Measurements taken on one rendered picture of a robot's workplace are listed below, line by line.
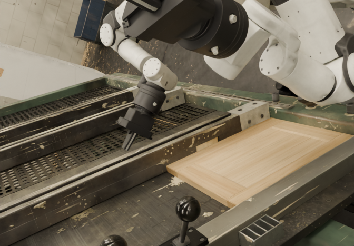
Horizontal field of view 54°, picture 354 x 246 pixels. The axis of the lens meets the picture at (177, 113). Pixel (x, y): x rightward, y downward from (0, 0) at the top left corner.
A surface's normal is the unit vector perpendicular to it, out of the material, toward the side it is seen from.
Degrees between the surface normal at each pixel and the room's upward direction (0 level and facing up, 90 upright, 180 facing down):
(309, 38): 46
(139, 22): 16
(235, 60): 105
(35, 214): 90
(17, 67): 90
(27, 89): 90
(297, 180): 60
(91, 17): 90
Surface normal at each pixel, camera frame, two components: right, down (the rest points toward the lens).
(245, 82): -0.81, -0.20
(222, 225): -0.19, -0.94
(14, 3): 0.50, 0.26
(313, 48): -0.61, 0.55
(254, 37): 0.50, 0.70
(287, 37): 0.23, 0.62
